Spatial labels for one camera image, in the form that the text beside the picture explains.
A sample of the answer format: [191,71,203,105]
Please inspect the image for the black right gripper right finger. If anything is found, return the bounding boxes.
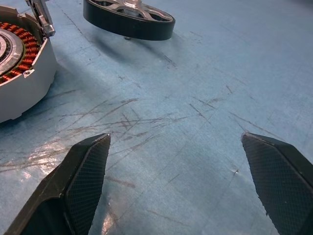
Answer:
[240,132,313,235]

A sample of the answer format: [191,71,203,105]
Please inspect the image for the blue table cover sheet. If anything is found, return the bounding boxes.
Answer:
[0,0,313,235]

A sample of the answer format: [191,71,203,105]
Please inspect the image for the black rotor silver spokes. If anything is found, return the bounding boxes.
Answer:
[83,0,177,41]

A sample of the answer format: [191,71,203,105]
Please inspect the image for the round silver metal tin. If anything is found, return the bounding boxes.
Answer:
[0,5,58,123]

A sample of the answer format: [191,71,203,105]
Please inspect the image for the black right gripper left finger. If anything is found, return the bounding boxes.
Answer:
[4,133,112,235]

